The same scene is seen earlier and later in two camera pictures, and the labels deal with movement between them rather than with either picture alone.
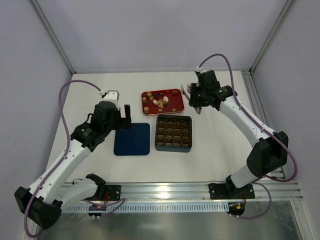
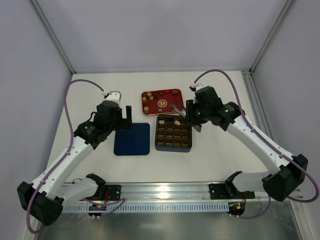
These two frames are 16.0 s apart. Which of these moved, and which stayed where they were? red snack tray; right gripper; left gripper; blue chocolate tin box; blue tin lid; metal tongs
Moved: metal tongs; right gripper
Stayed: blue tin lid; left gripper; red snack tray; blue chocolate tin box
